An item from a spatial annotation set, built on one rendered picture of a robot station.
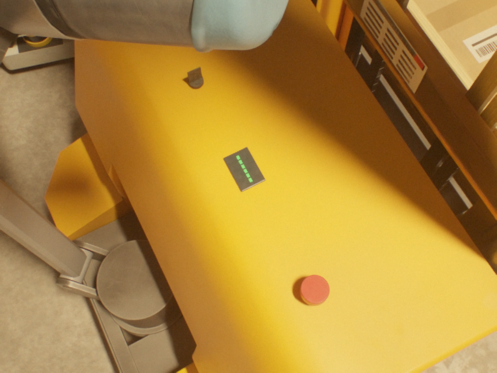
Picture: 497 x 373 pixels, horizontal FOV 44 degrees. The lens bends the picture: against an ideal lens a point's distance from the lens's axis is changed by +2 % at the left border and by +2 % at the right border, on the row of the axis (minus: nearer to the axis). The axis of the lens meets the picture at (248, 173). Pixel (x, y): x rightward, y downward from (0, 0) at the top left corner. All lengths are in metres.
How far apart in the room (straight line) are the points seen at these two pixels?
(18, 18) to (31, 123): 1.67
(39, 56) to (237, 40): 1.74
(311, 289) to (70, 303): 1.10
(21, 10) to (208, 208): 0.58
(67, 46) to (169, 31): 1.68
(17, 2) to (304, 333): 0.60
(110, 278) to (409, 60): 0.78
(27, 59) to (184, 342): 1.03
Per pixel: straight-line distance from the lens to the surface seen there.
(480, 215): 1.00
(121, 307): 1.33
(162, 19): 0.32
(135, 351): 1.47
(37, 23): 0.37
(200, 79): 0.96
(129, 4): 0.32
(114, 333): 1.48
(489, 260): 0.92
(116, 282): 1.34
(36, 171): 1.97
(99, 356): 1.78
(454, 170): 1.22
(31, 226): 1.10
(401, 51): 0.90
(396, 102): 1.37
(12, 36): 0.47
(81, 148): 1.54
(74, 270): 1.36
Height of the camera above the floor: 1.73
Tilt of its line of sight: 69 degrees down
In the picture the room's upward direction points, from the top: 1 degrees counter-clockwise
